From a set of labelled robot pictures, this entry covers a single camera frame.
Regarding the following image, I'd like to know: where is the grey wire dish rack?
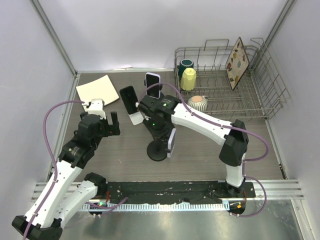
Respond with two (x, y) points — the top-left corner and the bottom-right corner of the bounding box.
(174, 38), (290, 122)

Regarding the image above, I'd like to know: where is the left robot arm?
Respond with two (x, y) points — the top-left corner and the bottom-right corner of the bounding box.
(12, 111), (121, 240)

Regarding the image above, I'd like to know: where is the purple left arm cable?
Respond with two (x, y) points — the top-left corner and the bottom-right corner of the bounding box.
(22, 99), (130, 240)

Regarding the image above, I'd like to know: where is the lilac-case phone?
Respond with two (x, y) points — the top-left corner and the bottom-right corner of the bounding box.
(166, 128), (176, 158)
(145, 72), (161, 99)

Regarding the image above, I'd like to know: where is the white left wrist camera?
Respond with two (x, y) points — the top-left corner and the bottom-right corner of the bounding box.
(81, 98), (107, 120)

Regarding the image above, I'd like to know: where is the dark green mug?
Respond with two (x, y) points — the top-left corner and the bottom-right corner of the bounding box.
(178, 58), (194, 75)

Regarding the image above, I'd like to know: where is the white folding phone stand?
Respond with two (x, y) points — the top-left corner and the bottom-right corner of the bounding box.
(128, 111), (144, 126)

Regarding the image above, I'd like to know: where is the white slotted cable duct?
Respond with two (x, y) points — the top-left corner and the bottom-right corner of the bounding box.
(79, 201), (230, 213)

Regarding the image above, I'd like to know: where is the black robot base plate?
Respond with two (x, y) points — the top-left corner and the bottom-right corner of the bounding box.
(92, 180), (256, 205)

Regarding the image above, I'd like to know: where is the white square plate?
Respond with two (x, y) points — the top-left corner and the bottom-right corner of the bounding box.
(76, 75), (120, 106)

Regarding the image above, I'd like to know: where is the black round-base stand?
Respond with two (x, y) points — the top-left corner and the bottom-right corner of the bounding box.
(146, 140), (167, 162)
(144, 79), (164, 99)

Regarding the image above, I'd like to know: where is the striped white ceramic bowl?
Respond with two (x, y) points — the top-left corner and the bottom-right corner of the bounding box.
(187, 95), (208, 113)

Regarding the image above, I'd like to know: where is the yellow faceted cup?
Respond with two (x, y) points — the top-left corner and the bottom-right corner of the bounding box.
(180, 68), (197, 91)

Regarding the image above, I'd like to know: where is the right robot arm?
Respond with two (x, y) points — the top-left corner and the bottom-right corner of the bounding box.
(135, 95), (249, 198)

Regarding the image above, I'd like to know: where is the black phone on white stand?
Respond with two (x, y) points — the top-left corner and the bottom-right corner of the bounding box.
(119, 85), (138, 115)

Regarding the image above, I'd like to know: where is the floral square plate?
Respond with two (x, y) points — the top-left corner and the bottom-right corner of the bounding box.
(225, 37), (250, 91)

